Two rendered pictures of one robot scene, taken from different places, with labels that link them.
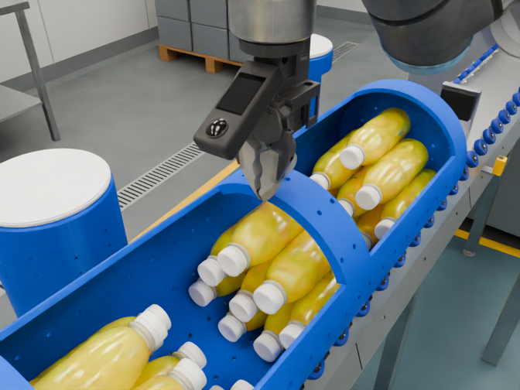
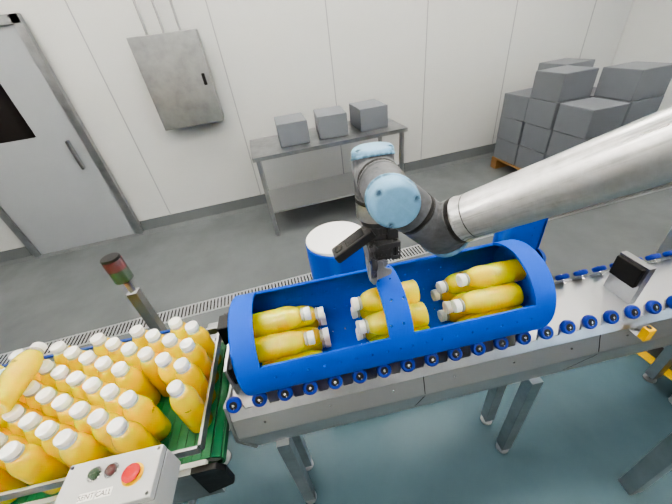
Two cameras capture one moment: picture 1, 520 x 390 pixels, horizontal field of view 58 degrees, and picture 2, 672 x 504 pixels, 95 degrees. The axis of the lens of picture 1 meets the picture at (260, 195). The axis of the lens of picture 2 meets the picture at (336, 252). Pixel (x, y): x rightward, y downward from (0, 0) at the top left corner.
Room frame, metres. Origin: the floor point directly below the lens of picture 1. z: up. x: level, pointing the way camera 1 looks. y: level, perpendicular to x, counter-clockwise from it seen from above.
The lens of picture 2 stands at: (0.00, -0.41, 1.80)
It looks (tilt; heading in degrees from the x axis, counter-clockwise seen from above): 36 degrees down; 47
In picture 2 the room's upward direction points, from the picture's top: 8 degrees counter-clockwise
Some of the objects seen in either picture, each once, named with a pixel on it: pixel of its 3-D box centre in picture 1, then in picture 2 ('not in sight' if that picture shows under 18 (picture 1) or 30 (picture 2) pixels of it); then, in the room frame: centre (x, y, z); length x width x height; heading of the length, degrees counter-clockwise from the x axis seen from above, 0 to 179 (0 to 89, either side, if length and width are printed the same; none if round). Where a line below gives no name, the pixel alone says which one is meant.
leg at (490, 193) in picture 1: (486, 203); not in sight; (1.70, -1.02, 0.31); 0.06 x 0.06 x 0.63; 52
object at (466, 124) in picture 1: (454, 114); (625, 278); (1.19, -0.54, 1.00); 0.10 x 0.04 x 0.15; 52
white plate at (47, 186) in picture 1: (42, 183); (335, 237); (0.81, 0.46, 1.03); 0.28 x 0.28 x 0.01
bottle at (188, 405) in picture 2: not in sight; (189, 406); (-0.01, 0.27, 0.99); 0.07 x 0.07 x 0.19
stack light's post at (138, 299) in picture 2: not in sight; (190, 374); (0.06, 0.79, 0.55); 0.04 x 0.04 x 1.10; 52
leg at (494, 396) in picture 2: not in sight; (497, 388); (1.01, -0.31, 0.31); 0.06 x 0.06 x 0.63; 52
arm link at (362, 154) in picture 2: not in sight; (373, 173); (0.51, -0.02, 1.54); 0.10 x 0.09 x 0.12; 49
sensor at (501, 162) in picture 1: (488, 162); (638, 326); (1.07, -0.61, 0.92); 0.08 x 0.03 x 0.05; 52
